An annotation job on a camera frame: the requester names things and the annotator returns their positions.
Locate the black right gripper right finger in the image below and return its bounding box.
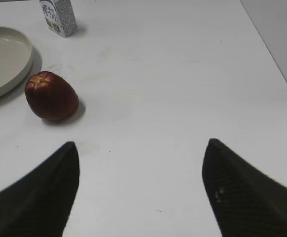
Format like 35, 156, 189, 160
202, 138, 287, 237

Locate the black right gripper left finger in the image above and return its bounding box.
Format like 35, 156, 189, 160
0, 141, 80, 237

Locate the beige round plate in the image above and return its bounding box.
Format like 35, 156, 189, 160
0, 26, 34, 97

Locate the dark red apple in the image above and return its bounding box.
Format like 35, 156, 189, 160
24, 71, 79, 121

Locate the white blue milk carton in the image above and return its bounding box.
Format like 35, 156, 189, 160
39, 0, 77, 38

